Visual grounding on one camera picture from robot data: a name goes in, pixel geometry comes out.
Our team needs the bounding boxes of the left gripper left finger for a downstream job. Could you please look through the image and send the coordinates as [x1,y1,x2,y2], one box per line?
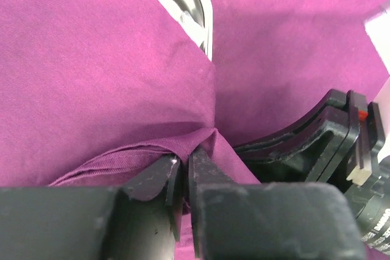
[1,155,183,259]

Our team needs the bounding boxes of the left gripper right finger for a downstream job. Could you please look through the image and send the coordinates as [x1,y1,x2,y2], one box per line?
[188,148,366,259]

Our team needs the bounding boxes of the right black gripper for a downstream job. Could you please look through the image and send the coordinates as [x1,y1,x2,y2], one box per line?
[234,89,389,250]

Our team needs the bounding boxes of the purple cloth drape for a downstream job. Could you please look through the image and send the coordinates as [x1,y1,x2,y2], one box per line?
[1,0,388,189]

